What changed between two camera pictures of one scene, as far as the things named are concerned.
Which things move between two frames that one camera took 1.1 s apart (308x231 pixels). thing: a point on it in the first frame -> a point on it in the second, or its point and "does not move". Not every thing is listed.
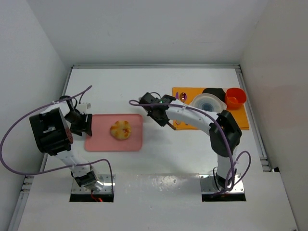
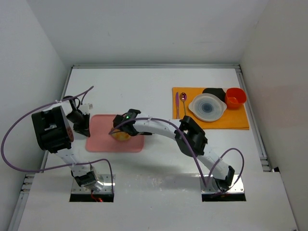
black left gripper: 84,123 does not move
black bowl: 218,92 does not move
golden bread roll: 121,130 does not move
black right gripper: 161,118 -> 123,128
